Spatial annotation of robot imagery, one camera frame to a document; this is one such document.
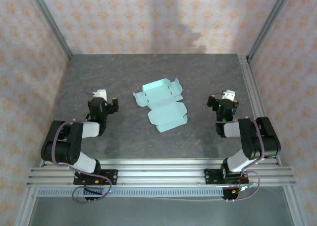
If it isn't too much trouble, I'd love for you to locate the light blue paper box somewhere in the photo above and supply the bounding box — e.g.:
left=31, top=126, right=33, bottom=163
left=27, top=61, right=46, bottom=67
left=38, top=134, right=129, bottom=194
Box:
left=132, top=77, right=188, bottom=134

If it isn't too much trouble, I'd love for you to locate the aluminium mounting rail beam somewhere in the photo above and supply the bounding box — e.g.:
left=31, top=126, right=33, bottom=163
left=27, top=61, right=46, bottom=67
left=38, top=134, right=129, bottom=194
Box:
left=26, top=158, right=297, bottom=187

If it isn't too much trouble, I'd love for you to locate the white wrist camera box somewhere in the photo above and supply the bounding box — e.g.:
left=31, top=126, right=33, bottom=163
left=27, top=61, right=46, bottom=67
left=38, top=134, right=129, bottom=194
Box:
left=93, top=88, right=108, bottom=101
left=222, top=89, right=236, bottom=101

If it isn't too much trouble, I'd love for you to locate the black mounting bracket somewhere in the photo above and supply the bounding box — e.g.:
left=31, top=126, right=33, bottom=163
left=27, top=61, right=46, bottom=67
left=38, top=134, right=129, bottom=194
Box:
left=83, top=187, right=105, bottom=203
left=222, top=186, right=246, bottom=202

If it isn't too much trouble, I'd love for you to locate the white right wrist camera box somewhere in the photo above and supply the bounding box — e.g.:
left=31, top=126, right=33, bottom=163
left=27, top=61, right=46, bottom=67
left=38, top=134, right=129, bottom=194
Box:
left=222, top=89, right=236, bottom=101

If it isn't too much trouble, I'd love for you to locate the grey slotted cable duct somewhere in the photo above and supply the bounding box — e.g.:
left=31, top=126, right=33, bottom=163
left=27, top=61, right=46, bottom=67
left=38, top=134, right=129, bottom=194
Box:
left=36, top=188, right=225, bottom=198

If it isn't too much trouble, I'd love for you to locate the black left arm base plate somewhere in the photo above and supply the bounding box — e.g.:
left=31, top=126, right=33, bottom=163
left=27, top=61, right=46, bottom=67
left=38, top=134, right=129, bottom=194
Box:
left=73, top=169, right=118, bottom=186

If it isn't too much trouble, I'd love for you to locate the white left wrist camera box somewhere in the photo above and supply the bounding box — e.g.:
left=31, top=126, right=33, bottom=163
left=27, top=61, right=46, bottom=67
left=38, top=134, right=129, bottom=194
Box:
left=93, top=88, right=108, bottom=101

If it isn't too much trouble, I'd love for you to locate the aluminium frame post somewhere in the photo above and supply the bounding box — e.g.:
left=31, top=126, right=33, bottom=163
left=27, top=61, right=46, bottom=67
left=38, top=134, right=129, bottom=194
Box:
left=14, top=186, right=38, bottom=226
left=247, top=0, right=295, bottom=61
left=283, top=186, right=310, bottom=226
left=28, top=0, right=73, bottom=60

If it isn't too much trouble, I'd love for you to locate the aluminium side rail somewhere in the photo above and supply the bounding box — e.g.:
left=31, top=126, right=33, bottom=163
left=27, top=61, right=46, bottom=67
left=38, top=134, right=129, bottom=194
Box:
left=238, top=54, right=282, bottom=167

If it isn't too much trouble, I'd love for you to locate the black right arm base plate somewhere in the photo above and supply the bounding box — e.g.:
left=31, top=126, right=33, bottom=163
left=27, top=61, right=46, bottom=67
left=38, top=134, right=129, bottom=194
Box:
left=203, top=168, right=249, bottom=186

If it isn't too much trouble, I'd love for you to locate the small green circuit board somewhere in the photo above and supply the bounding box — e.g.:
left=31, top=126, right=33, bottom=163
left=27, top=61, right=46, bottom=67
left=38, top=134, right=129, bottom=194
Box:
left=237, top=182, right=256, bottom=191

